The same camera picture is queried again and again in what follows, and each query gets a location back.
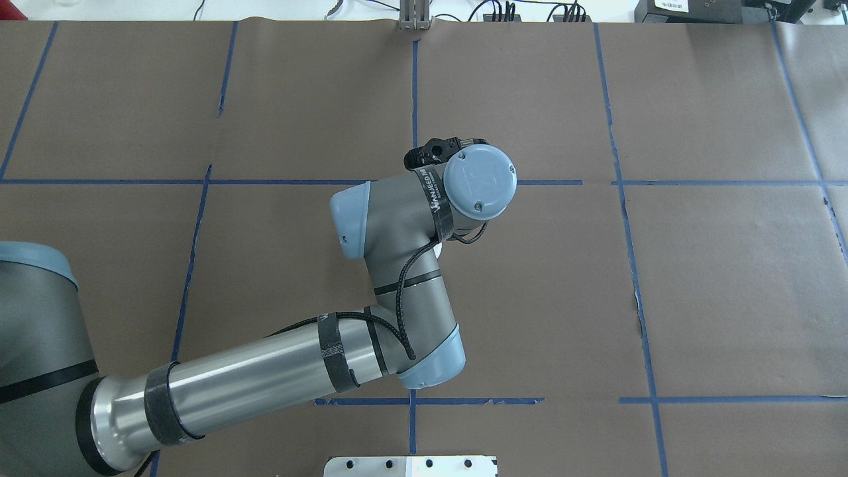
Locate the aluminium frame post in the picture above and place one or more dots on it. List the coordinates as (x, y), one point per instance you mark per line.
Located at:
(415, 15)

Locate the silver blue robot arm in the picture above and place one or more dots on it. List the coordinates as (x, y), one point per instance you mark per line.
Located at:
(62, 416)

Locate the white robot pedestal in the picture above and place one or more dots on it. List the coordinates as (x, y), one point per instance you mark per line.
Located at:
(429, 465)

